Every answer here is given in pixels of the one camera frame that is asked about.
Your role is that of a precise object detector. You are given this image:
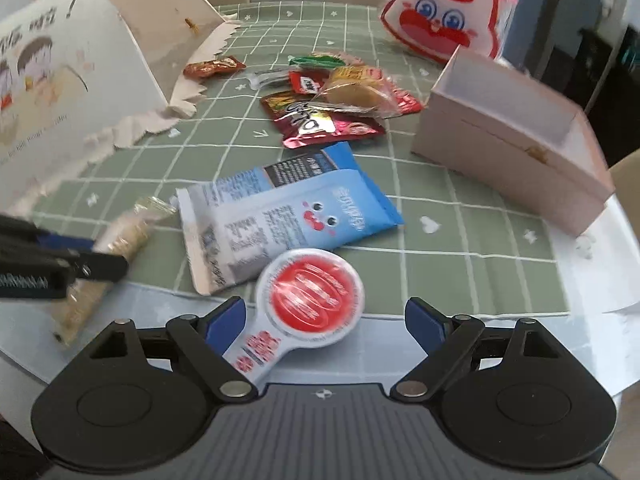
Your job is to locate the beige cereal bar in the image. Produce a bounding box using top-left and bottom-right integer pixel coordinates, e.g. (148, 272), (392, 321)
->
(53, 196), (177, 346)

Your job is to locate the red round spoon-shaped snack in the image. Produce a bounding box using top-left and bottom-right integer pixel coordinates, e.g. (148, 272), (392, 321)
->
(224, 248), (366, 384)

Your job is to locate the blue snack packet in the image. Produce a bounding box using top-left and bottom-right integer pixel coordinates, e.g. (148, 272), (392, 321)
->
(176, 142), (404, 296)

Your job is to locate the small brown red snack packet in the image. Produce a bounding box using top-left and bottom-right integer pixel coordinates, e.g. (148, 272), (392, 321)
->
(182, 56), (246, 79)

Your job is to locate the red white striped snack packet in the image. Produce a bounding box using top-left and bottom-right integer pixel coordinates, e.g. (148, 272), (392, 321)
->
(388, 79), (423, 117)

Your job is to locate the dark red foil snack packet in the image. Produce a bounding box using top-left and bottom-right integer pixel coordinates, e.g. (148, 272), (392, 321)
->
(272, 102), (386, 150)

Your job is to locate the yellow bread snack packet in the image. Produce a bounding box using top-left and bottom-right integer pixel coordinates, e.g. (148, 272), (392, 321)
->
(316, 65), (398, 115)

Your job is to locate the small red candy packet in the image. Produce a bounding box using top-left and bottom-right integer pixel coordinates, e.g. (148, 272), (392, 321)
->
(288, 70), (330, 96)

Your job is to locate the green red snack packet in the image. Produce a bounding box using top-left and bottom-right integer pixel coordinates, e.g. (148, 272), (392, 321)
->
(288, 51), (364, 70)

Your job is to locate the white cartoon paper bag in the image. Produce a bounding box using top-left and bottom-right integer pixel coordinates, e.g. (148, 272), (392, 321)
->
(1, 0), (238, 214)

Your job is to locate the pink open cardboard box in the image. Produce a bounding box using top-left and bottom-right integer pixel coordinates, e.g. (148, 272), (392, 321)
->
(411, 48), (615, 237)

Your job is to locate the beige chair right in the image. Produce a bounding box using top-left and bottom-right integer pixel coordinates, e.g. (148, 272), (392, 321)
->
(610, 150), (640, 226)

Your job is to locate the red white rabbit bag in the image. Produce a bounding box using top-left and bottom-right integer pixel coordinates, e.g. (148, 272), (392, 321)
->
(380, 0), (518, 63)

